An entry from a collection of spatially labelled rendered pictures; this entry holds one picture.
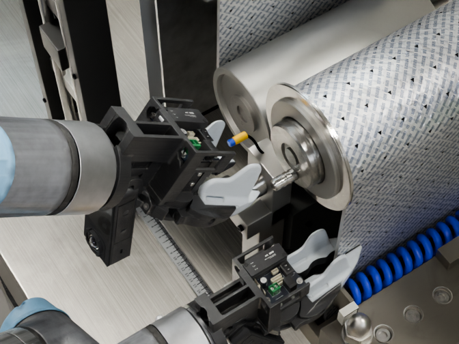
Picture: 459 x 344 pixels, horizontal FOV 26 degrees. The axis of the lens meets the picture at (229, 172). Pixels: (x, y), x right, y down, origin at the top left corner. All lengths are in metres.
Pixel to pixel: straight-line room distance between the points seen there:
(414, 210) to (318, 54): 0.22
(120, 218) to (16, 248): 0.55
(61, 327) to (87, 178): 0.43
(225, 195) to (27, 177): 0.24
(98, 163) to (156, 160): 0.07
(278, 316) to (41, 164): 0.42
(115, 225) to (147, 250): 0.51
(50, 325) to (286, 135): 0.36
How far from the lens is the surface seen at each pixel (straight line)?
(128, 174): 0.79
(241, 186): 0.91
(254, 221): 1.11
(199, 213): 0.87
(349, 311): 1.16
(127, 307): 1.33
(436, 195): 1.20
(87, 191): 0.76
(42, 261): 1.38
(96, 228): 0.90
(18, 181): 0.72
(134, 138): 0.78
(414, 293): 1.21
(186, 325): 1.04
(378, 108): 1.00
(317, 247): 1.13
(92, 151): 0.76
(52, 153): 0.74
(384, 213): 1.13
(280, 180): 1.02
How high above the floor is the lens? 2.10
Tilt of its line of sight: 57 degrees down
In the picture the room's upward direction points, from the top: straight up
